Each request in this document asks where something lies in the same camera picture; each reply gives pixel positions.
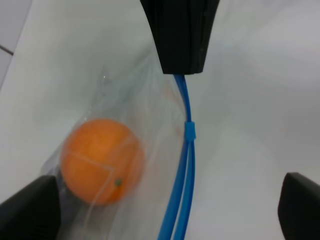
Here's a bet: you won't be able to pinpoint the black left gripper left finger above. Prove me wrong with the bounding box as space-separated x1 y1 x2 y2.
0 175 61 240

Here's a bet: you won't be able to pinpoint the orange fruit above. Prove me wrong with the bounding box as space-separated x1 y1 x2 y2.
60 118 146 206

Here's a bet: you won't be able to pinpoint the clear zip bag blue seal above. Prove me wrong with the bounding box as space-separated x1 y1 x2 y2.
41 48 195 240

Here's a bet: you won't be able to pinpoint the blue zip slider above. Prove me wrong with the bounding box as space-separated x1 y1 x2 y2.
184 121 196 142

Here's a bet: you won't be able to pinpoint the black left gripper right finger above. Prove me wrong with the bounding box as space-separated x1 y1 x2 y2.
277 172 320 240

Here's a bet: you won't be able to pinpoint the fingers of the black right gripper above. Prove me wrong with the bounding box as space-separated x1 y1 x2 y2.
140 0 220 75

